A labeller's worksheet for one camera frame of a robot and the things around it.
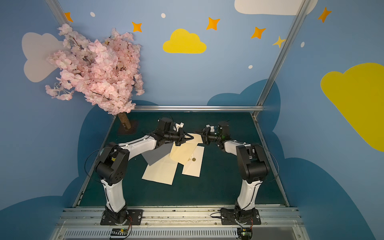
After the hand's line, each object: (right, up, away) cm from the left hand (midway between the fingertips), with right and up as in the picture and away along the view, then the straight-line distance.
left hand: (194, 135), depth 86 cm
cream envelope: (-9, -13, +12) cm, 20 cm away
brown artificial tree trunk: (-49, +10, +18) cm, 53 cm away
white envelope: (-1, -20, +7) cm, 21 cm away
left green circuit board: (-37, -47, -13) cm, 62 cm away
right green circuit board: (+25, -48, -13) cm, 56 cm away
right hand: (+1, +1, +4) cm, 4 cm away
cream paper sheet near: (-20, -23, +5) cm, 31 cm away
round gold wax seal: (-1, -16, +9) cm, 19 cm away
